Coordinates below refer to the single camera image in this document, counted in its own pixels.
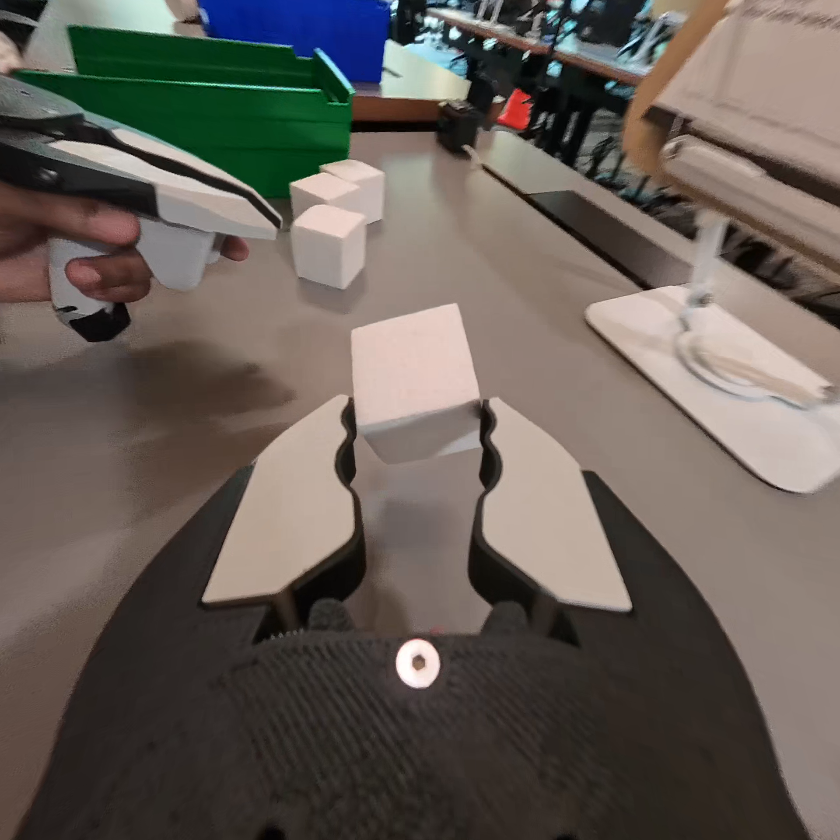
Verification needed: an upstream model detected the dark cable tray lid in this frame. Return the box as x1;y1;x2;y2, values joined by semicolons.
525;190;713;290

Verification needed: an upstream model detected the person's left hand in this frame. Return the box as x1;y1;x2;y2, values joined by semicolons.
0;184;250;305

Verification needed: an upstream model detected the red object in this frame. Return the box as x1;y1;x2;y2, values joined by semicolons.
497;88;534;130

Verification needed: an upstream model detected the white laptop stand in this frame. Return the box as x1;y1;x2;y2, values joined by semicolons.
584;217;840;494

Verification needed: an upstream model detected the blue plastic bin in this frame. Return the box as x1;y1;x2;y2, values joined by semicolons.
197;0;392;84

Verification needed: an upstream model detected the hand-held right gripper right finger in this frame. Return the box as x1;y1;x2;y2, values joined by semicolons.
469;397;634;629

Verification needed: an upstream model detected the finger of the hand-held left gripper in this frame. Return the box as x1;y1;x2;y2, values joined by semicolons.
62;139;283;242
105;126;284;228

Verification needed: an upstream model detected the green plastic bin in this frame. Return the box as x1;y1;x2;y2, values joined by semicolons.
13;25;356;199

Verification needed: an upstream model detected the black camera device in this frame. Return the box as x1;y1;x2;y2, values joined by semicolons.
436;98;487;153

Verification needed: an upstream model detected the long brown desk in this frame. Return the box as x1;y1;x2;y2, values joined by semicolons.
427;7;657;86

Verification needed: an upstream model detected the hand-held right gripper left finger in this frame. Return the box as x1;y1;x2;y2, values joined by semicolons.
201;395;365;629

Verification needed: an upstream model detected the grey desk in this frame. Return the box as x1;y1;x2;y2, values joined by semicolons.
0;128;840;840

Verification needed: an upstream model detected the pale desk with wooden edge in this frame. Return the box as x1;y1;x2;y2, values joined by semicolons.
353;39;508;124

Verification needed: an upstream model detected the white foam cube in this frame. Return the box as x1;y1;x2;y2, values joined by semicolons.
290;205;367;290
320;159;386;224
351;303;482;466
289;173;362;221

